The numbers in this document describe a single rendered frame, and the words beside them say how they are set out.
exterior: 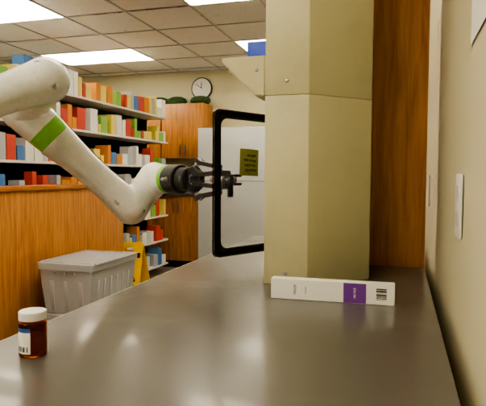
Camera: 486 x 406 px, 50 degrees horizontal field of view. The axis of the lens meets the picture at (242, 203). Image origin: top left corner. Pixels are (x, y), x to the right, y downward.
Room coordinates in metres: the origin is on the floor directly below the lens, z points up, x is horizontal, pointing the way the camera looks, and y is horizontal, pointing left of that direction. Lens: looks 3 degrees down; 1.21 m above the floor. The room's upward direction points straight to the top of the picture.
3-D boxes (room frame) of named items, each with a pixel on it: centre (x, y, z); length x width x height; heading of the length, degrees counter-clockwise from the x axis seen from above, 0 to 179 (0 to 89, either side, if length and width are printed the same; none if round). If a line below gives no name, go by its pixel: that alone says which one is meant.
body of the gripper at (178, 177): (1.61, 0.15, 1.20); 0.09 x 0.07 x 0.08; 46
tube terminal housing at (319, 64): (1.44, -0.22, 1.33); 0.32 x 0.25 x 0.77; 163
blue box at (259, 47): (1.58, -0.07, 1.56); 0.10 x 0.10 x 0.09; 73
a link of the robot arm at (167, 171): (1.66, 0.21, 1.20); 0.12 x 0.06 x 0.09; 136
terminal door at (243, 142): (1.51, -0.03, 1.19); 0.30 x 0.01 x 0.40; 136
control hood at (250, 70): (1.49, -0.05, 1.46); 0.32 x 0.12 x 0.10; 163
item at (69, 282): (3.54, 1.03, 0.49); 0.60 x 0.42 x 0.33; 163
